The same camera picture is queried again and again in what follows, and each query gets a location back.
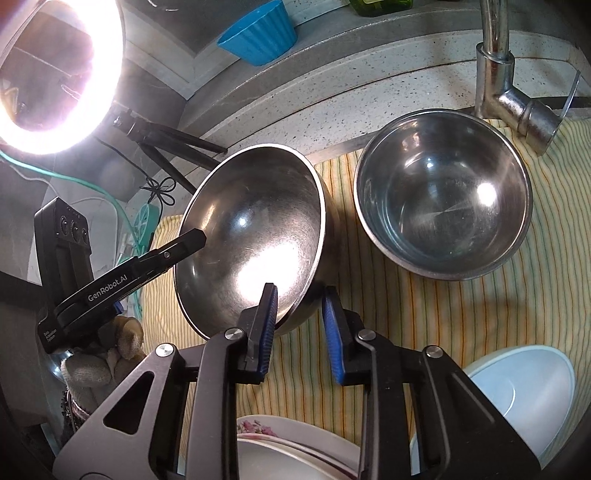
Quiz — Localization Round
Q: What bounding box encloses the blue ribbed cup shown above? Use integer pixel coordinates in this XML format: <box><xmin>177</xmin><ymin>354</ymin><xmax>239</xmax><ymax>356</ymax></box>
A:
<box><xmin>217</xmin><ymin>0</ymin><xmax>296</xmax><ymax>68</ymax></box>

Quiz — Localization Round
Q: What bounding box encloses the white ceramic bowl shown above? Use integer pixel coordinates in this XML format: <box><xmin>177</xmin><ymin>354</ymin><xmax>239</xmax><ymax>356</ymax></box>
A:
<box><xmin>410</xmin><ymin>345</ymin><xmax>578</xmax><ymax>480</ymax></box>

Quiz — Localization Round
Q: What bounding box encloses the chrome faucet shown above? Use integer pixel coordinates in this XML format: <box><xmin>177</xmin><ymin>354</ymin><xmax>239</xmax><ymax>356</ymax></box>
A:
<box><xmin>475</xmin><ymin>0</ymin><xmax>583</xmax><ymax>155</ymax></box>

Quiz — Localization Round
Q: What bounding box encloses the green cable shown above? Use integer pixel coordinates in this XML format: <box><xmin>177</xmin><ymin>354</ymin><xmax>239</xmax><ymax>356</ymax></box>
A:
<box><xmin>0</xmin><ymin>150</ymin><xmax>160</xmax><ymax>259</ymax></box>

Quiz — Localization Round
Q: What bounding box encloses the person's left hand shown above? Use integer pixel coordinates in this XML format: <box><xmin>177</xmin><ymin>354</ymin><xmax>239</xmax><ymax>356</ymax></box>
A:
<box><xmin>60</xmin><ymin>315</ymin><xmax>147</xmax><ymax>416</ymax></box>

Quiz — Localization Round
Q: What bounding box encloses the red steel bowl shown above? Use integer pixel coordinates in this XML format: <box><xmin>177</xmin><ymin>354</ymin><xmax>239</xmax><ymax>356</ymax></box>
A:
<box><xmin>353</xmin><ymin>109</ymin><xmax>534</xmax><ymax>281</ymax></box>

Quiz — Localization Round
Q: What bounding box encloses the yellow striped cloth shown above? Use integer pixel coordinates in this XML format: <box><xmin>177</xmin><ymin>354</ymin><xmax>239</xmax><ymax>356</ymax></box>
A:
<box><xmin>141</xmin><ymin>117</ymin><xmax>591</xmax><ymax>480</ymax></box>

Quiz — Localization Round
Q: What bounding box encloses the black tripod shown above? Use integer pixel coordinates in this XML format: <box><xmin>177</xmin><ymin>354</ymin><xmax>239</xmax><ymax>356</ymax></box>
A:
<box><xmin>113</xmin><ymin>108</ymin><xmax>228</xmax><ymax>195</ymax></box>

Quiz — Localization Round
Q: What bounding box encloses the green dish soap bottle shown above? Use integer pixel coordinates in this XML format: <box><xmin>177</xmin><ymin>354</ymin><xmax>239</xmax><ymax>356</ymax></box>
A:
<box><xmin>348</xmin><ymin>0</ymin><xmax>414</xmax><ymax>14</ymax></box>

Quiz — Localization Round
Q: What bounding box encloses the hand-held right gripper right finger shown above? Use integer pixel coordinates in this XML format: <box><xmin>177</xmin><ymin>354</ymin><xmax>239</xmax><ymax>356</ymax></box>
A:
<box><xmin>322</xmin><ymin>285</ymin><xmax>541</xmax><ymax>480</ymax></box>

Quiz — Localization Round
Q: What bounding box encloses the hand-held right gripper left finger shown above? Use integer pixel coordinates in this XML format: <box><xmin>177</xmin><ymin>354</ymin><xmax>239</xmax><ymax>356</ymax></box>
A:
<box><xmin>55</xmin><ymin>282</ymin><xmax>280</xmax><ymax>480</ymax></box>

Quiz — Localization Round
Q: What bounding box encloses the large steel bowl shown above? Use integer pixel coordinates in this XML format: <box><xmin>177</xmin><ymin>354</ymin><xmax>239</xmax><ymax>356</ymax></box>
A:
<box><xmin>173</xmin><ymin>144</ymin><xmax>340</xmax><ymax>340</ymax></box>

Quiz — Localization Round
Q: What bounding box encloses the white ring light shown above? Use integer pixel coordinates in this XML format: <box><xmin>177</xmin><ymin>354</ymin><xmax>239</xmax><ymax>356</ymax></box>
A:
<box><xmin>0</xmin><ymin>0</ymin><xmax>126</xmax><ymax>155</ymax></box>

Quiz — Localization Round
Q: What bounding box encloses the floral white plate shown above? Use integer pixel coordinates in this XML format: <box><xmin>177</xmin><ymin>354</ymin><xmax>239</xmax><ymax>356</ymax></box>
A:
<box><xmin>237</xmin><ymin>414</ymin><xmax>361</xmax><ymax>480</ymax></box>

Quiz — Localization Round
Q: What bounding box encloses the black ring light cable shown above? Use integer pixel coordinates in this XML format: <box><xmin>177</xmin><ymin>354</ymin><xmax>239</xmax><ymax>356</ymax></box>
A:
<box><xmin>99</xmin><ymin>138</ymin><xmax>176</xmax><ymax>206</ymax></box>

